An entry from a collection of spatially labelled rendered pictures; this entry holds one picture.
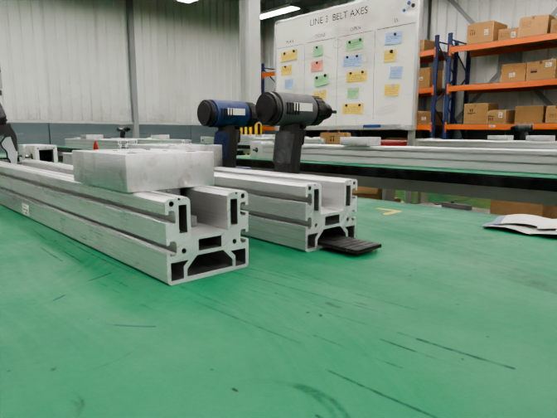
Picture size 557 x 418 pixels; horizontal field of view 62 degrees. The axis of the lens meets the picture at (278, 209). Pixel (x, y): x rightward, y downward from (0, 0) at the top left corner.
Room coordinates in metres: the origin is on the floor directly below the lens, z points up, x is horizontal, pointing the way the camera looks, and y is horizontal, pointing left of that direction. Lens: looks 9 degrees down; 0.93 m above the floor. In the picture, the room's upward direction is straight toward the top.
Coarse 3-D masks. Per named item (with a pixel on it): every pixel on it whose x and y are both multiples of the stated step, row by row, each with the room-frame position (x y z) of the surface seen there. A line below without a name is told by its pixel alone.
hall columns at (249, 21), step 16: (240, 0) 9.28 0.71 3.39; (256, 0) 9.20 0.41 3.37; (240, 16) 9.27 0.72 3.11; (256, 16) 9.20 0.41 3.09; (240, 32) 9.27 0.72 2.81; (256, 32) 9.20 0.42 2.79; (240, 48) 9.27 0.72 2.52; (256, 48) 9.20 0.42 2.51; (240, 64) 9.26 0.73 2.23; (256, 64) 9.19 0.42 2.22; (240, 80) 9.26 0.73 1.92; (256, 80) 9.19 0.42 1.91; (240, 96) 9.27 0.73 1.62; (256, 96) 9.19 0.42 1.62; (240, 128) 9.24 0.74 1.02; (256, 128) 9.16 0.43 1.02
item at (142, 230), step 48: (0, 192) 0.94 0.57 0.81; (48, 192) 0.70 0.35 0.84; (96, 192) 0.56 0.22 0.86; (144, 192) 0.48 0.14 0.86; (192, 192) 0.53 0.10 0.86; (240, 192) 0.49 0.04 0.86; (96, 240) 0.56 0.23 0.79; (144, 240) 0.49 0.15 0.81; (192, 240) 0.45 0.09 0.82; (240, 240) 0.50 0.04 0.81
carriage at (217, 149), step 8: (128, 144) 0.91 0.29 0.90; (136, 144) 0.89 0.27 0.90; (144, 144) 0.88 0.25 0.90; (152, 144) 0.88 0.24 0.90; (160, 144) 0.88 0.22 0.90; (168, 144) 0.86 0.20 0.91; (176, 144) 0.88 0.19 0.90; (184, 144) 0.88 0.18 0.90; (192, 144) 0.88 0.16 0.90; (200, 144) 0.88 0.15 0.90; (208, 144) 0.87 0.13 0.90; (216, 144) 0.88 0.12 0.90; (216, 152) 0.86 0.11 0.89; (216, 160) 0.86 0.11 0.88
